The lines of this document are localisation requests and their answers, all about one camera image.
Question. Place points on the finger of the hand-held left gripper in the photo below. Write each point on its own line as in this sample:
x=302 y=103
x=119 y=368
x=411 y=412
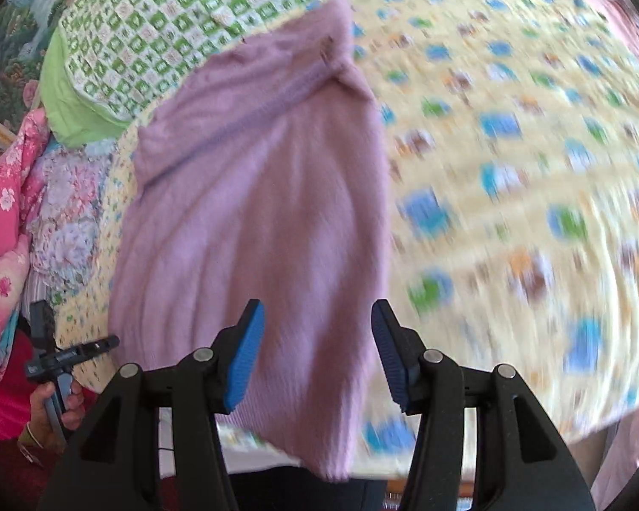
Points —
x=43 y=326
x=97 y=345

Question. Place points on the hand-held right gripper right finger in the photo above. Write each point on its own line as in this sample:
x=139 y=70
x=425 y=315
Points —
x=391 y=362

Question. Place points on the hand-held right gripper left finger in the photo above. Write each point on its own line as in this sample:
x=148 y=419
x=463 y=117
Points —
x=242 y=362

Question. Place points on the purple knit sweater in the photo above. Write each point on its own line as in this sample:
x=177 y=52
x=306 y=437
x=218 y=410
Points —
x=255 y=197

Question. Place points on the person's left forearm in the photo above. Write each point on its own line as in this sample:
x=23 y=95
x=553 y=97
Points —
x=16 y=471

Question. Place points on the person's left hand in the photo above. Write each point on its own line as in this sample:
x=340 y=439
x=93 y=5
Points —
x=40 y=415

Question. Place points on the grey striped bed sheet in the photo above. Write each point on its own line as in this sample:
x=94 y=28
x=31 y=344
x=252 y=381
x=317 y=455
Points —
x=34 y=290

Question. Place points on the person's red top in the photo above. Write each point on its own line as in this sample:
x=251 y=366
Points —
x=0 y=394

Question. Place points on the pastel floral quilt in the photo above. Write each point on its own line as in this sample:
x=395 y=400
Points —
x=69 y=213

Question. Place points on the pink floral quilt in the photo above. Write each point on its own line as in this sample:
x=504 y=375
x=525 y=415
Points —
x=5 y=207

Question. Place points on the plain green pillow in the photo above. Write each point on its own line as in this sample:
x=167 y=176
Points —
x=66 y=106

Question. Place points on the yellow bear print blanket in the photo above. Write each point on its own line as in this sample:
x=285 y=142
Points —
x=511 y=170

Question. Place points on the gold framed landscape painting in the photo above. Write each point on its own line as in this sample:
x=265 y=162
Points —
x=16 y=37

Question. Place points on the green checked quilt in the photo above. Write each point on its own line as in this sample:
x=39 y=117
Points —
x=154 y=26

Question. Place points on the pink cloth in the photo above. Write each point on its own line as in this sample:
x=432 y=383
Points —
x=617 y=16

